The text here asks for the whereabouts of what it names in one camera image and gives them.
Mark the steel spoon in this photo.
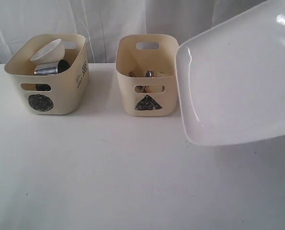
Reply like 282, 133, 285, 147
145, 70, 154, 78

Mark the small steel cup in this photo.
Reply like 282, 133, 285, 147
57, 59, 71, 74

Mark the white square plate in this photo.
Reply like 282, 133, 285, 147
175, 0, 285, 146

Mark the steel mug with handle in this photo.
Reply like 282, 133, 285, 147
34, 61, 59, 76

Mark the white plastic bowl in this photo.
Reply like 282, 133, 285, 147
30, 39, 65, 65

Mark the steel fork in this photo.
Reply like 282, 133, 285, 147
135, 86, 145, 93

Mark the cream bin with triangle mark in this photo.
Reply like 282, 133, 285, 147
115, 34, 179, 116

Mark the cream bin with circle mark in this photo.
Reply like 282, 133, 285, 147
4, 34, 89, 115

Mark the white backdrop curtain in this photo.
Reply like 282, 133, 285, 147
0, 0, 259, 63

